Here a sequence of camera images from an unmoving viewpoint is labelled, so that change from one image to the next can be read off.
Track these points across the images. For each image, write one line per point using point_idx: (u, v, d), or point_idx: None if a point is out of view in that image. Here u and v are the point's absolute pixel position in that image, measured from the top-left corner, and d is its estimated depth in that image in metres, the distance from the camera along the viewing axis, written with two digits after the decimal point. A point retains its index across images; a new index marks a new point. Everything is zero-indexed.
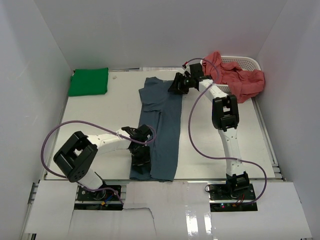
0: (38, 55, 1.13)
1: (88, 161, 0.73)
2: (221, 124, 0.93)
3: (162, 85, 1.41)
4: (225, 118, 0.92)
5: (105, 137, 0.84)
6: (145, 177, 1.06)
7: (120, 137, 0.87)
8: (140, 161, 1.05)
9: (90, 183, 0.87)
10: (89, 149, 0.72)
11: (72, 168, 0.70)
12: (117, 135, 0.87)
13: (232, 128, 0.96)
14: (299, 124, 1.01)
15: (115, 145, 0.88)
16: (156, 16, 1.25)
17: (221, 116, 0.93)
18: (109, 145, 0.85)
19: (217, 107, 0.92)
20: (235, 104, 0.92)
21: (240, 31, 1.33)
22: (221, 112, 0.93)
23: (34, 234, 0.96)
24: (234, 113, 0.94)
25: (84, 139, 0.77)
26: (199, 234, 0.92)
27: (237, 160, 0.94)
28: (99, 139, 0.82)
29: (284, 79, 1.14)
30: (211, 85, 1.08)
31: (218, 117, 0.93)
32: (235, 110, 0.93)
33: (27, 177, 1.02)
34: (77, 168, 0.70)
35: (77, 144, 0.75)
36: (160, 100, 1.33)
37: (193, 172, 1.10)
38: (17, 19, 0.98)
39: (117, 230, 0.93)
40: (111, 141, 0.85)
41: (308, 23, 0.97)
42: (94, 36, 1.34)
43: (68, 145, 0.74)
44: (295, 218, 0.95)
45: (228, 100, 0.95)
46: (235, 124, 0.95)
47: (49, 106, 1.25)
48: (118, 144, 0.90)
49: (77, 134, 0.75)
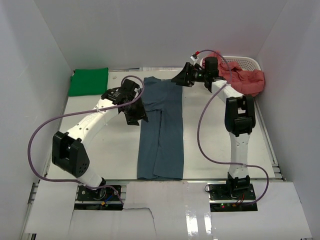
0: (38, 55, 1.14)
1: (80, 155, 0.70)
2: (235, 128, 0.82)
3: (160, 84, 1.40)
4: (240, 121, 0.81)
5: (86, 123, 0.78)
6: (153, 176, 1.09)
7: (101, 110, 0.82)
8: (136, 116, 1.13)
9: (91, 182, 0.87)
10: (73, 147, 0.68)
11: (72, 168, 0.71)
12: (98, 111, 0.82)
13: (244, 134, 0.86)
14: (299, 124, 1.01)
15: (102, 121, 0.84)
16: (156, 16, 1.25)
17: (236, 118, 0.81)
18: (95, 127, 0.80)
19: (231, 107, 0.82)
20: (252, 105, 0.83)
21: (240, 31, 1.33)
22: (235, 114, 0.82)
23: (34, 233, 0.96)
24: (249, 115, 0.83)
25: (67, 138, 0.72)
26: (199, 234, 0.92)
27: (243, 165, 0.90)
28: (81, 129, 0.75)
29: (284, 79, 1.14)
30: (225, 85, 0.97)
31: (232, 119, 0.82)
32: (251, 111, 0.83)
33: (27, 177, 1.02)
34: (76, 166, 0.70)
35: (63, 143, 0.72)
36: (159, 100, 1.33)
37: (193, 172, 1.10)
38: (17, 19, 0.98)
39: (117, 230, 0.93)
40: (94, 123, 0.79)
41: (308, 23, 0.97)
42: (94, 36, 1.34)
43: (56, 149, 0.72)
44: (295, 218, 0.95)
45: (243, 101, 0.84)
46: (250, 129, 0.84)
47: (50, 106, 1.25)
48: (107, 117, 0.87)
49: (57, 135, 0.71)
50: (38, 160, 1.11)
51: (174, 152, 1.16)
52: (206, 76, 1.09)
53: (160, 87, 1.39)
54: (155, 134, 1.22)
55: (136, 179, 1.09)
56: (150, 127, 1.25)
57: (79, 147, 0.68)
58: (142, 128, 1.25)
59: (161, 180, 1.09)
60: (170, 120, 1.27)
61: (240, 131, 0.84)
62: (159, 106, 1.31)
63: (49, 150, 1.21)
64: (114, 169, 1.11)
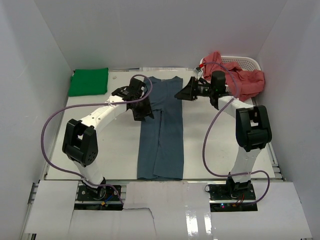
0: (38, 55, 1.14)
1: (93, 142, 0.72)
2: (248, 142, 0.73)
3: (160, 84, 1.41)
4: (255, 135, 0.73)
5: (98, 114, 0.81)
6: (153, 176, 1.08)
7: (113, 105, 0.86)
8: (143, 113, 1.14)
9: (93, 178, 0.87)
10: (87, 132, 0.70)
11: (83, 153, 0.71)
12: (109, 105, 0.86)
13: (256, 149, 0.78)
14: (299, 124, 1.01)
15: (112, 114, 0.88)
16: (156, 15, 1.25)
17: (249, 131, 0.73)
18: (105, 119, 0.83)
19: (243, 118, 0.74)
20: (265, 116, 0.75)
21: (240, 31, 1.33)
22: (248, 126, 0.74)
23: (34, 234, 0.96)
24: (264, 127, 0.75)
25: (80, 125, 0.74)
26: (199, 234, 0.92)
27: (248, 174, 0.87)
28: (93, 118, 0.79)
29: (284, 79, 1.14)
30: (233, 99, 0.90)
31: (245, 133, 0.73)
32: (266, 123, 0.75)
33: (28, 177, 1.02)
34: (87, 152, 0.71)
35: (76, 131, 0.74)
36: (159, 100, 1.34)
37: (194, 172, 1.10)
38: (17, 19, 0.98)
39: (118, 230, 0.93)
40: (105, 114, 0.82)
41: (308, 23, 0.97)
42: (94, 36, 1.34)
43: (68, 136, 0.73)
44: (295, 218, 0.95)
45: (255, 112, 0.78)
46: (263, 144, 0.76)
47: (49, 106, 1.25)
48: (117, 112, 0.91)
49: (71, 122, 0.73)
50: (38, 160, 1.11)
51: (174, 152, 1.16)
52: (212, 93, 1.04)
53: (160, 87, 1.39)
54: (155, 134, 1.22)
55: (136, 179, 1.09)
56: (150, 127, 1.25)
57: (93, 132, 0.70)
58: (142, 128, 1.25)
59: (161, 180, 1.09)
60: (170, 120, 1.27)
61: (252, 146, 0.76)
62: (160, 106, 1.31)
63: (49, 150, 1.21)
64: (114, 169, 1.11)
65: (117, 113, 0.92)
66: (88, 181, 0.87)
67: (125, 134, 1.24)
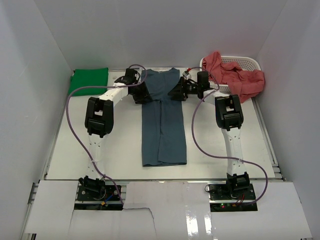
0: (38, 55, 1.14)
1: (111, 113, 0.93)
2: (225, 124, 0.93)
3: (157, 75, 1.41)
4: (229, 117, 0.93)
5: (111, 93, 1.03)
6: (158, 161, 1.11)
7: (119, 87, 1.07)
8: (141, 97, 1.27)
9: (99, 162, 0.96)
10: (107, 104, 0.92)
11: (104, 123, 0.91)
12: (116, 87, 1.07)
13: (235, 128, 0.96)
14: (299, 124, 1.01)
15: (119, 95, 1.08)
16: (156, 15, 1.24)
17: (224, 114, 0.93)
18: (116, 97, 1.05)
19: (219, 103, 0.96)
20: (238, 102, 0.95)
21: (240, 31, 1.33)
22: (223, 110, 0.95)
23: (34, 233, 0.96)
24: (237, 111, 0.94)
25: (98, 101, 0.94)
26: (199, 234, 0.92)
27: (239, 160, 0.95)
28: (107, 96, 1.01)
29: (284, 79, 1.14)
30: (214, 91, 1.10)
31: (220, 115, 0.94)
32: (238, 108, 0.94)
33: (28, 176, 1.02)
34: (107, 121, 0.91)
35: (95, 106, 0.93)
36: (158, 91, 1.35)
37: (194, 172, 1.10)
38: (17, 19, 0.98)
39: (118, 230, 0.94)
40: (117, 93, 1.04)
41: (308, 23, 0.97)
42: (94, 36, 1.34)
43: (90, 111, 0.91)
44: (295, 218, 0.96)
45: (231, 100, 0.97)
46: (239, 124, 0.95)
47: (50, 106, 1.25)
48: (123, 94, 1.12)
49: (91, 100, 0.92)
50: (38, 160, 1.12)
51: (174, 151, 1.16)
52: (198, 89, 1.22)
53: (157, 77, 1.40)
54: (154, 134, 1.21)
55: (136, 178, 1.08)
56: (149, 126, 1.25)
57: (111, 104, 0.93)
58: (142, 128, 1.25)
59: (161, 179, 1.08)
60: (170, 120, 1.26)
61: (230, 126, 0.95)
62: (159, 96, 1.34)
63: (49, 150, 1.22)
64: (114, 169, 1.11)
65: (122, 95, 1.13)
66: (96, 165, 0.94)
67: (124, 134, 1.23)
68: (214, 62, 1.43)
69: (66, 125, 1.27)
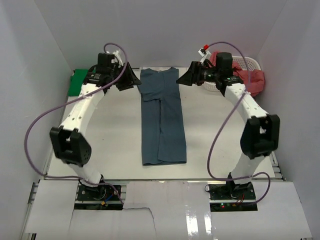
0: (38, 55, 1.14)
1: (83, 144, 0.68)
2: (252, 154, 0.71)
3: (157, 75, 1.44)
4: (260, 146, 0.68)
5: (79, 112, 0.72)
6: (158, 161, 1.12)
7: (89, 97, 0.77)
8: (126, 84, 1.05)
9: (91, 177, 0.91)
10: (74, 137, 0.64)
11: (78, 158, 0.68)
12: (84, 97, 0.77)
13: (261, 156, 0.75)
14: (299, 123, 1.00)
15: (92, 105, 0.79)
16: (155, 15, 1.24)
17: (255, 144, 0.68)
18: (89, 111, 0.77)
19: (251, 131, 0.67)
20: (276, 129, 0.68)
21: (241, 31, 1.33)
22: (256, 140, 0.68)
23: (34, 233, 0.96)
24: (271, 140, 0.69)
25: (63, 131, 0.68)
26: (199, 234, 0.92)
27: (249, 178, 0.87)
28: (74, 119, 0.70)
29: (284, 79, 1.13)
30: (244, 94, 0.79)
31: (250, 144, 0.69)
32: (274, 136, 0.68)
33: (28, 176, 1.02)
34: (81, 156, 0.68)
35: (62, 137, 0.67)
36: (157, 90, 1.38)
37: (193, 172, 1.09)
38: (17, 19, 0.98)
39: (117, 230, 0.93)
40: (85, 110, 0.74)
41: (308, 23, 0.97)
42: (94, 36, 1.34)
43: (57, 144, 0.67)
44: (295, 218, 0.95)
45: (267, 121, 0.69)
46: (268, 152, 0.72)
47: (49, 106, 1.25)
48: (96, 101, 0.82)
49: (53, 130, 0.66)
50: (38, 160, 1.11)
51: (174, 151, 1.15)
52: (218, 76, 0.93)
53: (156, 77, 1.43)
54: (155, 135, 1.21)
55: (136, 178, 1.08)
56: (149, 126, 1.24)
57: (79, 136, 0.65)
58: (142, 128, 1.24)
59: (161, 179, 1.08)
60: (169, 120, 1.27)
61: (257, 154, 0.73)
62: (159, 96, 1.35)
63: (49, 150, 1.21)
64: (114, 169, 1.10)
65: (97, 102, 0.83)
66: (88, 181, 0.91)
67: (124, 134, 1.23)
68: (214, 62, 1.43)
69: None
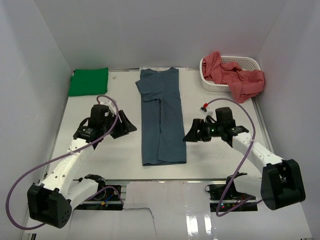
0: (38, 55, 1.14)
1: (61, 204, 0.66)
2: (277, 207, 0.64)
3: (157, 75, 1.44)
4: (285, 198, 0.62)
5: (61, 170, 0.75)
6: (158, 161, 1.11)
7: (75, 153, 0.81)
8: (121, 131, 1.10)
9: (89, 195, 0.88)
10: (50, 198, 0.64)
11: (54, 219, 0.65)
12: (71, 154, 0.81)
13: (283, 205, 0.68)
14: (299, 124, 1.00)
15: (78, 162, 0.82)
16: (155, 15, 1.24)
17: (280, 196, 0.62)
18: (73, 169, 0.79)
19: (273, 181, 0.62)
20: (298, 176, 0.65)
21: (241, 31, 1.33)
22: (278, 191, 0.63)
23: (34, 233, 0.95)
24: (296, 189, 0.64)
25: (42, 190, 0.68)
26: (199, 234, 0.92)
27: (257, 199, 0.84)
28: (57, 177, 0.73)
29: (284, 79, 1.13)
30: (252, 142, 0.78)
31: (277, 197, 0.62)
32: (298, 185, 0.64)
33: (29, 176, 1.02)
34: (56, 218, 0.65)
35: (40, 197, 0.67)
36: (158, 90, 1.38)
37: (193, 172, 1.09)
38: (17, 19, 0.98)
39: (117, 230, 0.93)
40: (69, 168, 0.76)
41: (308, 23, 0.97)
42: (93, 36, 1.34)
43: (34, 205, 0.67)
44: (295, 218, 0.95)
45: (285, 169, 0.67)
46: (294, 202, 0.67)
47: (49, 106, 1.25)
48: (82, 157, 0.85)
49: (32, 188, 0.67)
50: (38, 160, 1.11)
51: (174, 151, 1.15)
52: (221, 129, 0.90)
53: (156, 77, 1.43)
54: (154, 135, 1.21)
55: (136, 178, 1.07)
56: (149, 126, 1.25)
57: (57, 197, 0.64)
58: (142, 128, 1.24)
59: (161, 179, 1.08)
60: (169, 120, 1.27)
61: None
62: (159, 96, 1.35)
63: (49, 150, 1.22)
64: (114, 169, 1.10)
65: (84, 158, 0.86)
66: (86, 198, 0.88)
67: None
68: (214, 62, 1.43)
69: (66, 126, 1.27)
